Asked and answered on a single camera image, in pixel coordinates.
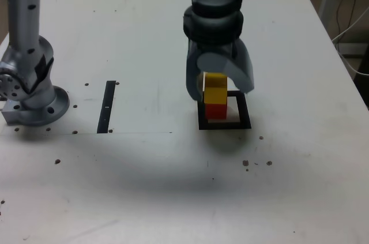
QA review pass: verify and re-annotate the black tape strip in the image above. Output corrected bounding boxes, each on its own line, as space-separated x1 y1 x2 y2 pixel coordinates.
96 80 117 134

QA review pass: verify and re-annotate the black tape square outline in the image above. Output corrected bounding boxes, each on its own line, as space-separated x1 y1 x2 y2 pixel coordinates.
196 90 252 131

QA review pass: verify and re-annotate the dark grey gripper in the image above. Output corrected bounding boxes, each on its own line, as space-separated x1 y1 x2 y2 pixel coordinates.
185 39 255 103

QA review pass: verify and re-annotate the red cube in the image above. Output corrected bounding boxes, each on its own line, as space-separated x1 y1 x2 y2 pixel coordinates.
204 103 228 121

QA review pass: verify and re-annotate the white background cable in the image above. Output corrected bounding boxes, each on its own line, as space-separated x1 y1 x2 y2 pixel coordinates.
331 4 369 76

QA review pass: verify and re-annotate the yellow cube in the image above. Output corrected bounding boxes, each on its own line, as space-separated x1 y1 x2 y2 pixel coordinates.
203 72 228 105

